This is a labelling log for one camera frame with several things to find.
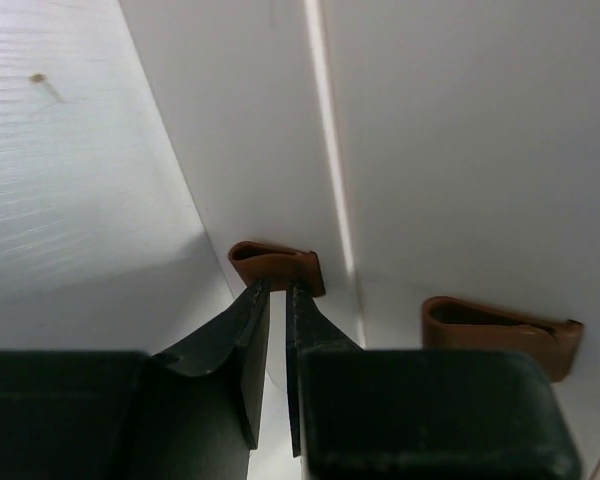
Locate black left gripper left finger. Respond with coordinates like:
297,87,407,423
0,280,271,479

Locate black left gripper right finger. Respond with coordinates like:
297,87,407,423
286,282,583,479

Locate brown drawer tab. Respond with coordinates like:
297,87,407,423
228,241,326,298
421,296,585,383

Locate brown bottom drawer tab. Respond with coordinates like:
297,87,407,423
228,241,326,298

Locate white bottom drawer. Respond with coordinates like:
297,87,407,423
117,0,364,391

